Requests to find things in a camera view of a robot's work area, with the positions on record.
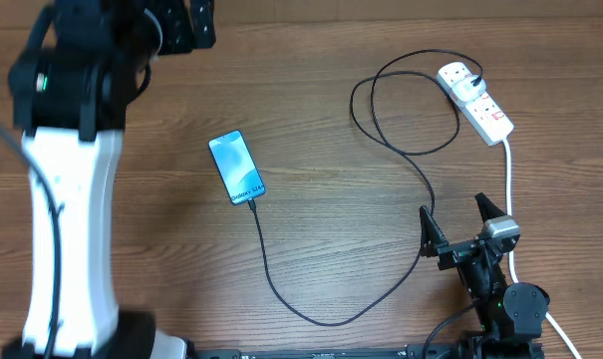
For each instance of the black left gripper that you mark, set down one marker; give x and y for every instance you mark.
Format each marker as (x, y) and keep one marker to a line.
(182, 38)

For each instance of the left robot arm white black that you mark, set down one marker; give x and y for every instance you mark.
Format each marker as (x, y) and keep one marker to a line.
(83, 64)

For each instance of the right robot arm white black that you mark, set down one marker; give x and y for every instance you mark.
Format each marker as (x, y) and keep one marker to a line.
(510, 315)

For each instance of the white power strip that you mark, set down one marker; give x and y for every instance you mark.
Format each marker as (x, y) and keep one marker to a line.
(485, 115)

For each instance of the Galaxy smartphone blue screen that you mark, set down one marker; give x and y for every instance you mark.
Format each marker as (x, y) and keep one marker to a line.
(236, 167)

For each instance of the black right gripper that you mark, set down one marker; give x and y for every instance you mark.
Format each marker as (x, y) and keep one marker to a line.
(453, 252)

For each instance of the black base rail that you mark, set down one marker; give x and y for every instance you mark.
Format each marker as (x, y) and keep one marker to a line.
(411, 351)

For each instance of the white USB charger plug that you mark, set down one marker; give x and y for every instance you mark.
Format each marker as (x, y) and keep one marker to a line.
(468, 89)

